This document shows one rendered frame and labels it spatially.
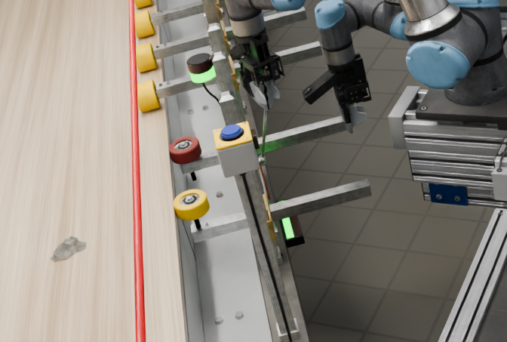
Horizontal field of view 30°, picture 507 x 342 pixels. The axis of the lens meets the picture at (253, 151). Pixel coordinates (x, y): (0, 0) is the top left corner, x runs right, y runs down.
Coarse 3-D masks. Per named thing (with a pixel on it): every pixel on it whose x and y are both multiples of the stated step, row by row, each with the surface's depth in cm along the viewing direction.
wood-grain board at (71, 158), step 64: (0, 0) 365; (64, 0) 349; (0, 64) 313; (64, 64) 301; (128, 64) 290; (0, 128) 273; (64, 128) 264; (128, 128) 256; (0, 192) 243; (64, 192) 236; (128, 192) 229; (0, 256) 219; (128, 256) 207; (0, 320) 199; (64, 320) 194; (128, 320) 189
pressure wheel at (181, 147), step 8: (176, 144) 242; (184, 144) 240; (192, 144) 240; (176, 152) 238; (184, 152) 238; (192, 152) 238; (200, 152) 241; (176, 160) 239; (184, 160) 239; (192, 160) 239; (192, 176) 245
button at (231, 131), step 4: (224, 128) 177; (228, 128) 177; (232, 128) 177; (236, 128) 176; (240, 128) 176; (220, 132) 177; (224, 132) 176; (228, 132) 176; (232, 132) 176; (236, 132) 175; (240, 132) 176; (224, 136) 176; (228, 136) 175; (232, 136) 175; (236, 136) 175
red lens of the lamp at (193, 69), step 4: (208, 60) 223; (188, 64) 224; (200, 64) 222; (204, 64) 222; (208, 64) 223; (212, 64) 225; (188, 68) 225; (192, 68) 223; (196, 68) 223; (200, 68) 223; (204, 68) 223; (208, 68) 224; (192, 72) 224; (196, 72) 223; (200, 72) 223
